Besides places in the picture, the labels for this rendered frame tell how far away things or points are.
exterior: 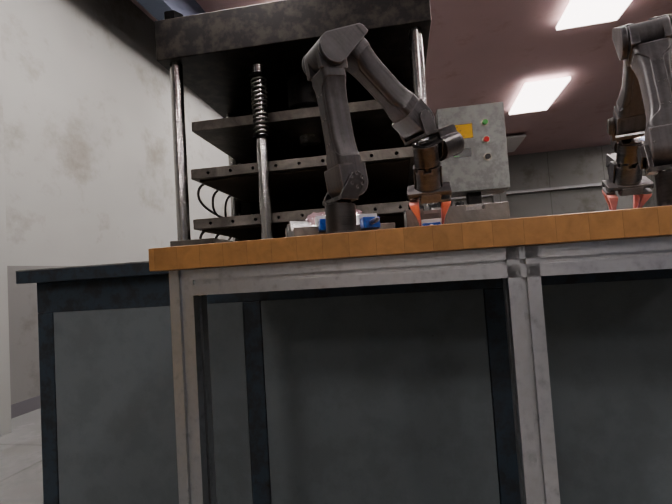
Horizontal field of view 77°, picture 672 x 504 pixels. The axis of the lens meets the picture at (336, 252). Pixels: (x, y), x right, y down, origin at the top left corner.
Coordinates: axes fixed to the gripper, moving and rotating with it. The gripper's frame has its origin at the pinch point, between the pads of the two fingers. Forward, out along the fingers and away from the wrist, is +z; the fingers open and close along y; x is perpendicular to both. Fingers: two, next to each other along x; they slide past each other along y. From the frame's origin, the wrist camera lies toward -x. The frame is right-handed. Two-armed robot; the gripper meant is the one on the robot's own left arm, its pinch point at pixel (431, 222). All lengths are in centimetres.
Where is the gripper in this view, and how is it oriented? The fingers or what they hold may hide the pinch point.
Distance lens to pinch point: 108.2
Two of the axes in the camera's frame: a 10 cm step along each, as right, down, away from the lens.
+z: 1.7, 8.8, 4.4
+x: -1.6, 4.7, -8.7
